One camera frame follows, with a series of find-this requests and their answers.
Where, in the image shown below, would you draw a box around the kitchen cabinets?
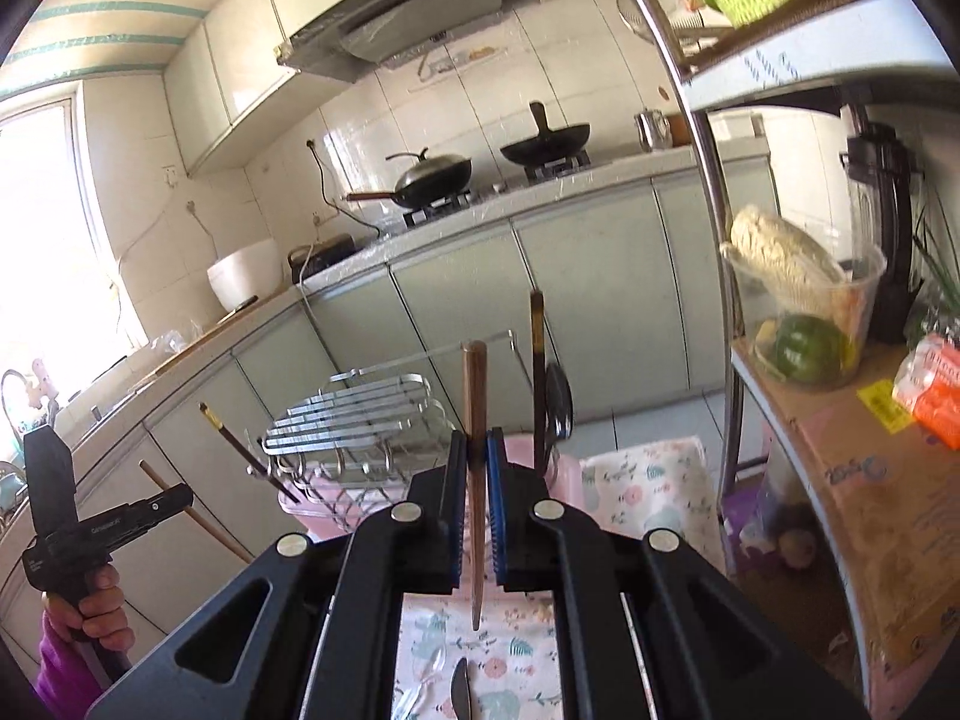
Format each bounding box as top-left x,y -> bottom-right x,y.
0,157 -> 782,655
165,0 -> 511,178

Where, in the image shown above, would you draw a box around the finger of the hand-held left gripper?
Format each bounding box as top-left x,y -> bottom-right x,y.
139,484 -> 195,524

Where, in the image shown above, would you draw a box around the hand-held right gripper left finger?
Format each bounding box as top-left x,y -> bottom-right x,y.
86,427 -> 470,720

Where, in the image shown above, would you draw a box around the black wok with lid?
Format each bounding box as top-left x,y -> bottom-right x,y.
346,150 -> 474,212

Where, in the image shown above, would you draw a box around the dark chopstick with gold band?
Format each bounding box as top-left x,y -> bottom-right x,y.
529,290 -> 548,470
198,403 -> 272,482

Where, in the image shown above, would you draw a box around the person's left forearm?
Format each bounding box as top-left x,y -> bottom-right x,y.
34,606 -> 107,718

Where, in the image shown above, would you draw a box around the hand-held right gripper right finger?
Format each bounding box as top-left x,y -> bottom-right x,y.
486,427 -> 875,720

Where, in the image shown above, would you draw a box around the green pepper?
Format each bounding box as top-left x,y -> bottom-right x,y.
772,315 -> 845,383

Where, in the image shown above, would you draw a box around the upper kitchen cabinets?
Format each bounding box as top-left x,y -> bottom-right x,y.
165,0 -> 511,178

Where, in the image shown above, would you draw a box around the pack of enoki mushrooms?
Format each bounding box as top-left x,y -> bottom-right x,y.
729,204 -> 845,295

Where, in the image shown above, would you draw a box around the black countertop appliance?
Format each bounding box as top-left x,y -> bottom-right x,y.
285,234 -> 358,287

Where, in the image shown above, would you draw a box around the clear plastic spoon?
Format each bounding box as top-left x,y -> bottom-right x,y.
394,643 -> 449,720

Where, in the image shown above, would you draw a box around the gas stove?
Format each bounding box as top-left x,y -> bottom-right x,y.
401,154 -> 595,230

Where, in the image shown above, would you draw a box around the person's left hand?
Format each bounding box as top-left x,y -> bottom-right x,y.
46,562 -> 130,655

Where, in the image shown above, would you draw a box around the light wooden chopstick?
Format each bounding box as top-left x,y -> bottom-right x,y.
139,460 -> 256,565

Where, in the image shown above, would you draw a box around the lower kitchen cabinets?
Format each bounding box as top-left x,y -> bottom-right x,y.
0,157 -> 782,655

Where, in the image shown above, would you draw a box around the metal wire utensil rack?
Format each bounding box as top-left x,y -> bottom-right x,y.
247,328 -> 572,542

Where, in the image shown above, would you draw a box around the metal storage shelf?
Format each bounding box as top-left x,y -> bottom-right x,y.
600,0 -> 960,720

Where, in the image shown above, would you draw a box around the range hood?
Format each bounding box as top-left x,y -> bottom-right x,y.
277,0 -> 539,85

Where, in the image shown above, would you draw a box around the black spoon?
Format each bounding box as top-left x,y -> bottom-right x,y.
544,362 -> 572,447

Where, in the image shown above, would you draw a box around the kitchen faucet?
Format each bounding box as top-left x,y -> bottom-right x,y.
0,369 -> 62,452

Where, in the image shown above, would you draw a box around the pink plastic utensil cup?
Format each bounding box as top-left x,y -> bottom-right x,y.
501,433 -> 584,502
277,465 -> 361,542

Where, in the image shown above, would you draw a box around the cardboard sheet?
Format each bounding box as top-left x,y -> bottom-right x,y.
739,345 -> 960,682

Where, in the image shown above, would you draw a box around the black blender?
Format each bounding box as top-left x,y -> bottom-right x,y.
840,124 -> 925,347

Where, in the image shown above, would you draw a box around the clear plastic container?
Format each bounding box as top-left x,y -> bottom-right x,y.
720,240 -> 888,392

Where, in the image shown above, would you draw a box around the steel kettle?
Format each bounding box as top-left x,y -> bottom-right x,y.
636,109 -> 673,152

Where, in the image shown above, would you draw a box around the white rice cooker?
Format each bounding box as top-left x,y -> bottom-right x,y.
208,238 -> 279,313

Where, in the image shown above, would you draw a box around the brown wooden chopstick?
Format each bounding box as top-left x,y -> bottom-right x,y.
460,340 -> 491,633

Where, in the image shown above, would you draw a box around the black power cable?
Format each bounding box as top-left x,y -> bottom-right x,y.
300,139 -> 385,295

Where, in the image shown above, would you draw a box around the floral printed cloth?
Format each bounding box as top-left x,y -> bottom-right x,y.
390,435 -> 711,720

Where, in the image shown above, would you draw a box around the wire mesh strainer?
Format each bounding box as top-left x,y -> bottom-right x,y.
616,0 -> 703,43

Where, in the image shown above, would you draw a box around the black open wok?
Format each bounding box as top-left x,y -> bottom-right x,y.
499,101 -> 593,167

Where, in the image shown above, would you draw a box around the orange packet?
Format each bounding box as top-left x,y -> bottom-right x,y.
892,334 -> 960,452

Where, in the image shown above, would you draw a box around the green onions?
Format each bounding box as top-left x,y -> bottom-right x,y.
904,187 -> 960,347

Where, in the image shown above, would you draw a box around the table knife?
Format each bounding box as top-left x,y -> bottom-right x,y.
448,656 -> 476,720

